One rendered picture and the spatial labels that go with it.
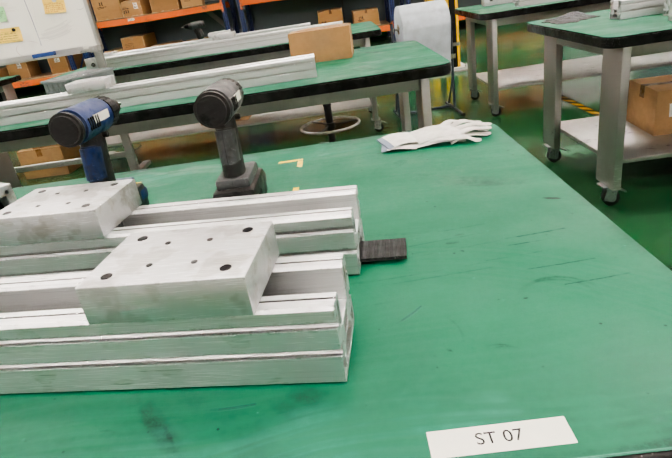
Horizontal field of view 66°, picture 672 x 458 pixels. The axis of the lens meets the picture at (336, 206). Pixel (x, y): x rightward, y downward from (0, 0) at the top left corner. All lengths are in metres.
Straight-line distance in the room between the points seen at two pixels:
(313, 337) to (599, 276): 0.34
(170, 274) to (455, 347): 0.28
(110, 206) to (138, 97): 1.60
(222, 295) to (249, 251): 0.05
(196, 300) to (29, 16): 3.47
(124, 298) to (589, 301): 0.46
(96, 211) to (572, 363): 0.56
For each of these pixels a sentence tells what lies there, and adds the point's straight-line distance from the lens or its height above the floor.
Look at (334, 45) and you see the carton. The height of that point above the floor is 0.85.
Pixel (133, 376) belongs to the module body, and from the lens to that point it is 0.57.
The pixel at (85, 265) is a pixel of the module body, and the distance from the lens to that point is 0.77.
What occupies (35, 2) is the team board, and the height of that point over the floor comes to 1.28.
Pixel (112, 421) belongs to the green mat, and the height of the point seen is 0.78.
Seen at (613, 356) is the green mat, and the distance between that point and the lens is 0.54.
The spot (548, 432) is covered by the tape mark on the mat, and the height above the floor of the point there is 0.78.
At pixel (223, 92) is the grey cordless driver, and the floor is 0.99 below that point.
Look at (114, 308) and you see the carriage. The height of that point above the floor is 0.88.
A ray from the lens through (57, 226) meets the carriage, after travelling 0.76.
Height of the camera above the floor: 1.12
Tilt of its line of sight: 23 degrees down
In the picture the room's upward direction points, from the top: 9 degrees counter-clockwise
